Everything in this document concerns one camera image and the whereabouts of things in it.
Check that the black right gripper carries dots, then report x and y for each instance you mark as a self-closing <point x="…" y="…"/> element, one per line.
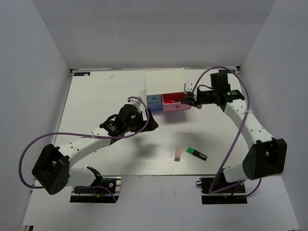
<point x="191" y="101"/>

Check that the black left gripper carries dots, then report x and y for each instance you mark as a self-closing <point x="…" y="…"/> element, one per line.
<point x="143" y="123"/>

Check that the pink drawer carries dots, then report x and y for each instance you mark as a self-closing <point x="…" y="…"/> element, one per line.
<point x="174" y="106"/>

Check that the light blue small drawer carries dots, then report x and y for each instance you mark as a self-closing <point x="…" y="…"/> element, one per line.
<point x="154" y="98"/>

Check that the orange capped black highlighter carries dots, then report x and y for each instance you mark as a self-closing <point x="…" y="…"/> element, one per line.
<point x="168" y="101"/>

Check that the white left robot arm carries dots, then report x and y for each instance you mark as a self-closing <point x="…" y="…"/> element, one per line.
<point x="54" y="168"/>

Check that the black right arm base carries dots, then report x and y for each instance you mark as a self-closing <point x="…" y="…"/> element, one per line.
<point x="231" y="196"/>

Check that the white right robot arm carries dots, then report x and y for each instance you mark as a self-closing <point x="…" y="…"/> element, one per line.
<point x="266" y="154"/>

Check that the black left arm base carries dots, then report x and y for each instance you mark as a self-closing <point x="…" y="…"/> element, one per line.
<point x="105" y="191"/>

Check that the white mini drawer cabinet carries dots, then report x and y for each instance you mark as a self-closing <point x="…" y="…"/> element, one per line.
<point x="164" y="81"/>

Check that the pink eraser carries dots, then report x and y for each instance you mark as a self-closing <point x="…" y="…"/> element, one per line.
<point x="177" y="154"/>

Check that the right blue corner label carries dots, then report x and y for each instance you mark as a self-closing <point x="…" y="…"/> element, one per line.
<point x="225" y="71"/>

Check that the blue corner label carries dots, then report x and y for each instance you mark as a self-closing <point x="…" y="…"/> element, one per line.
<point x="81" y="74"/>
<point x="225" y="71"/>

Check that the green capped black highlighter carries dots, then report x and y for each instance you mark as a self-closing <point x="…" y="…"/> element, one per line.
<point x="196" y="153"/>

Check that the left blue corner label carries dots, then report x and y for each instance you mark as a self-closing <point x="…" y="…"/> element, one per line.
<point x="81" y="74"/>

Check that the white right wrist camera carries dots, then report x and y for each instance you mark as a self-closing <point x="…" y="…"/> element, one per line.
<point x="188" y="87"/>

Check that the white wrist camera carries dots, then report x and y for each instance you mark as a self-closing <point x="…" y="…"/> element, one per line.
<point x="188" y="87"/>
<point x="136" y="102"/>

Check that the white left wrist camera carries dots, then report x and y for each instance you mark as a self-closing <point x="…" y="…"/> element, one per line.
<point x="136" y="102"/>

